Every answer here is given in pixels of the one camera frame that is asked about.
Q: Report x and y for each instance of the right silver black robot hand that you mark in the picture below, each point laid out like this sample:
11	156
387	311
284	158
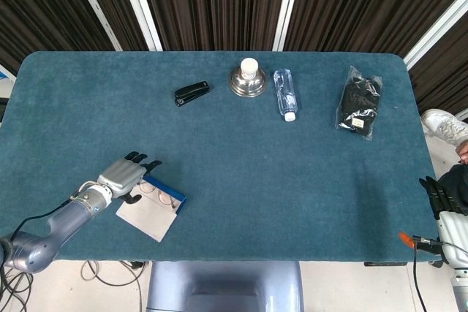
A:
455	233

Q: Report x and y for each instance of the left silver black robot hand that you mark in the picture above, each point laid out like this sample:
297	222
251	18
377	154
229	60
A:
120	175

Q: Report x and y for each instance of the thin-framed eyeglasses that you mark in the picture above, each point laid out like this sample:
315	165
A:
164	198

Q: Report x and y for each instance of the blue glasses case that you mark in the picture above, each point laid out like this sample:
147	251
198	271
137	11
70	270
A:
150	220

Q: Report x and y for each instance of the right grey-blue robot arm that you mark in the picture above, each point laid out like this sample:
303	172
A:
460	290

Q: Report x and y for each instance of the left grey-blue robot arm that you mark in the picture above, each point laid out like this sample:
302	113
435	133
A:
66	220

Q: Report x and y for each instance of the person's bare hand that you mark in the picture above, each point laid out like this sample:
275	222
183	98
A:
463	151

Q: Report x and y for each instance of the person's black trouser leg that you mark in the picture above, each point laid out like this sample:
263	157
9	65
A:
455	184

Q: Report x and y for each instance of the black stapler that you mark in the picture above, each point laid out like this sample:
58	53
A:
192	91

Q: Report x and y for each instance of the white sneaker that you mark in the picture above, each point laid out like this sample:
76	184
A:
442	123

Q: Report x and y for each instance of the teal table cloth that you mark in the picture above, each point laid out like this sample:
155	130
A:
256	180

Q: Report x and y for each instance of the grey-blue robot torso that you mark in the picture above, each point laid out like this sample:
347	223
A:
225	286

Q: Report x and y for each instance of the white and blue panel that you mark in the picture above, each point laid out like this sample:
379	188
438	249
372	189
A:
5	74

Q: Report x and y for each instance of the upturned steel bowl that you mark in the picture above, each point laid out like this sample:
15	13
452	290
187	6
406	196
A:
248	87

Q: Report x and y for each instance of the bagged black gloves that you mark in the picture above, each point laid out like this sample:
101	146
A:
360	107

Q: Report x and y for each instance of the white plastic jar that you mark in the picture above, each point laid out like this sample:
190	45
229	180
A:
249	67

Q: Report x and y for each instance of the clear plastic water bottle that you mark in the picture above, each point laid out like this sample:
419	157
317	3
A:
286	94

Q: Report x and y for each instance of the dark brown pleated curtain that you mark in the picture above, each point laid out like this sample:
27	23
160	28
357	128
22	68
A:
219	1

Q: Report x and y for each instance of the black table bracket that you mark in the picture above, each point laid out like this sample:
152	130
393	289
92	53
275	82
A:
384	263

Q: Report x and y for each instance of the white metal rail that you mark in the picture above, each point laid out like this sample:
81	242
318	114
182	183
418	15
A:
435	30
140	5
287	5
95	5

